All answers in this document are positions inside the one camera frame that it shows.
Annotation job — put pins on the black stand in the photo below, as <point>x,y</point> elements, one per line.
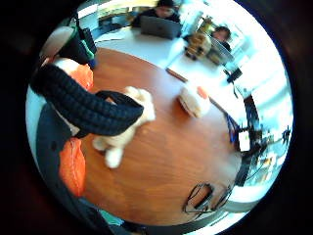
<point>250,111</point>

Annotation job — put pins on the grey laptop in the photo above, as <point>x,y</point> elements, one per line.
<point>160,27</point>

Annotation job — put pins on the silver laptop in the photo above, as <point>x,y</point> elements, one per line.
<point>222,50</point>

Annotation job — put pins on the cream plush toy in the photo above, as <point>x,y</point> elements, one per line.
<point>118,143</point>

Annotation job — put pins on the brown plush toy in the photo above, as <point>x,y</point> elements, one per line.
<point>198,45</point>

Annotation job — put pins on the white box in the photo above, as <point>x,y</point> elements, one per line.
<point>244,141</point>

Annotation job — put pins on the white and orange plush toy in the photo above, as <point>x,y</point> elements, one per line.
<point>193,102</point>

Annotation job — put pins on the black device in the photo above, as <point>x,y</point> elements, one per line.
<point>234,75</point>

